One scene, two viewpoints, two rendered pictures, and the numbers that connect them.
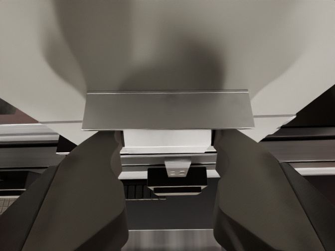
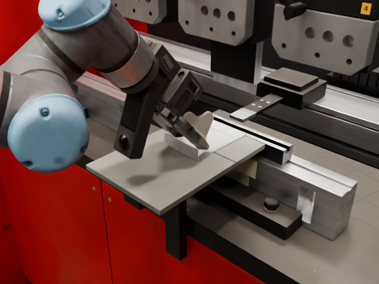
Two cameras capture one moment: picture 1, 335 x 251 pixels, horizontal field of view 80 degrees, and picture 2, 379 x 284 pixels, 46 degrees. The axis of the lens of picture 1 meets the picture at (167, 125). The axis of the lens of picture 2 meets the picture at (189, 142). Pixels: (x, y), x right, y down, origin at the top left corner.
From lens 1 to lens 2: 0.70 m
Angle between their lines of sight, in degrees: 41
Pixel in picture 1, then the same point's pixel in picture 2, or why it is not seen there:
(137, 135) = (216, 142)
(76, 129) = (232, 154)
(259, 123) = not seen: hidden behind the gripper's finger
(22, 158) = not seen: outside the picture
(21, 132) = (317, 175)
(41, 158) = not seen: outside the picture
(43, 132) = (303, 169)
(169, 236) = (234, 84)
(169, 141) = (212, 133)
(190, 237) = (225, 80)
